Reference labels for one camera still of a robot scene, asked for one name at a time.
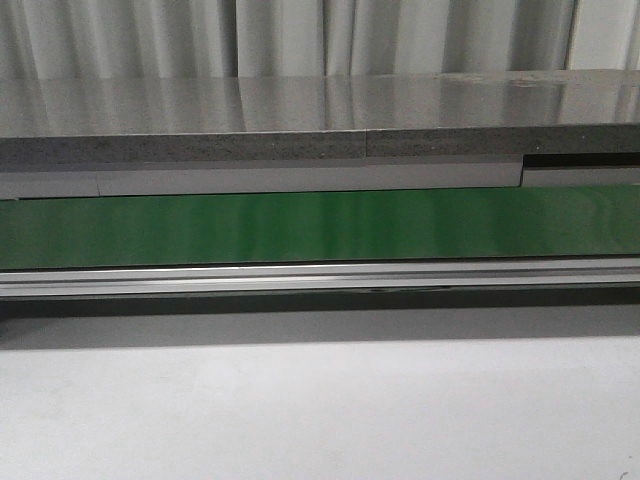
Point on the grey stone counter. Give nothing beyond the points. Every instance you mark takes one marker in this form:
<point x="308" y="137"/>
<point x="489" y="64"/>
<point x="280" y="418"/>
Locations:
<point x="103" y="138"/>

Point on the aluminium conveyor frame rail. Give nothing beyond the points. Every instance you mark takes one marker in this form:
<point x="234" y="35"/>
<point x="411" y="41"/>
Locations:
<point x="302" y="277"/>

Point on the green conveyor belt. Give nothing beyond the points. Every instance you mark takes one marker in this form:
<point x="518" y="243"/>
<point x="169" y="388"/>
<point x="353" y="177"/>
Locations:
<point x="319" y="226"/>

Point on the white curtain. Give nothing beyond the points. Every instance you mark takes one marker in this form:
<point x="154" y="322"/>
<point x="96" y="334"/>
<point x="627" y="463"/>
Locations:
<point x="166" y="39"/>

